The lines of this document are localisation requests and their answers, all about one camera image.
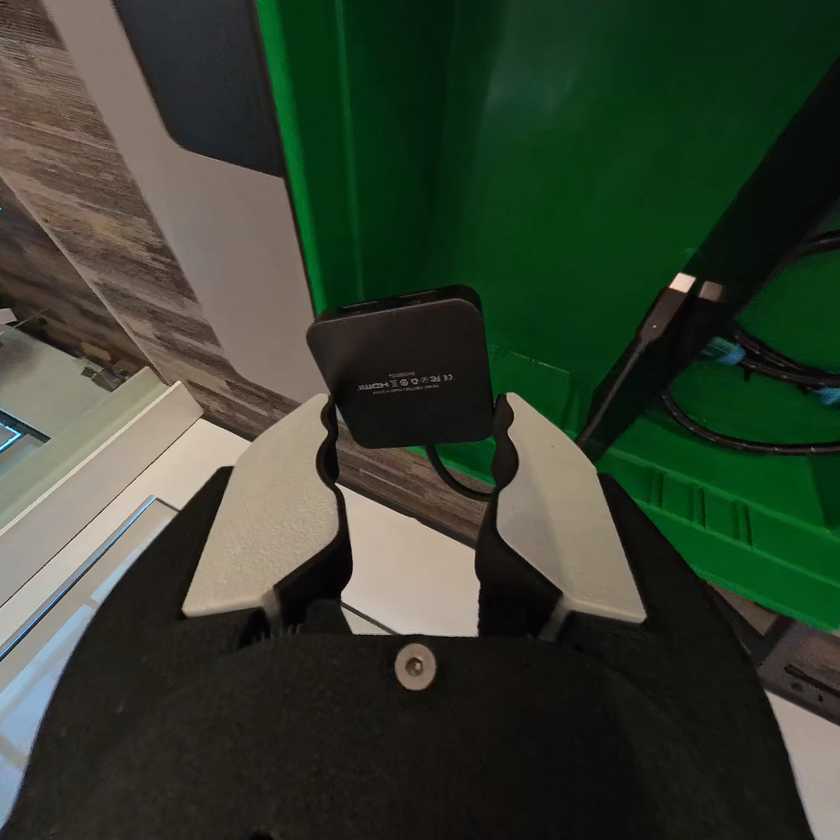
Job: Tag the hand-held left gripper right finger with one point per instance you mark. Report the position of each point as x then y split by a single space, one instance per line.
564 525

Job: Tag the black adapter box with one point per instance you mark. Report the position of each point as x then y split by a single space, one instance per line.
400 367

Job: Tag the green plastic bin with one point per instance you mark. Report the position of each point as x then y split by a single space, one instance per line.
525 164

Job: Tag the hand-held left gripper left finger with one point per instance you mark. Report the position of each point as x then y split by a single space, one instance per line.
275 525

